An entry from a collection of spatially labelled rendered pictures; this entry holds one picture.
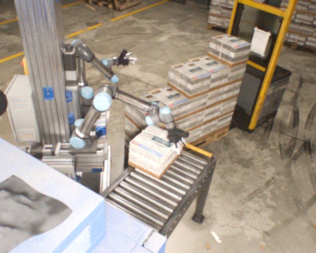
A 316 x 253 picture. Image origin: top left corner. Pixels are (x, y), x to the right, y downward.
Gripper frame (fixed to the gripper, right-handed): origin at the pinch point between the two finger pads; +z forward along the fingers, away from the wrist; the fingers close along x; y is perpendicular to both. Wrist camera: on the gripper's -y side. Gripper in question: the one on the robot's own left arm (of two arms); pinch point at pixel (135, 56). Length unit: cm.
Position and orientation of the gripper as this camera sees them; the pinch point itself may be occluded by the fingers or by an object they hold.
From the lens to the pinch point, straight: 308.5
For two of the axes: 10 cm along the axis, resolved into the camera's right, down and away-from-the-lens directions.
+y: -1.5, 7.1, 6.9
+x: 5.0, 6.5, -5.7
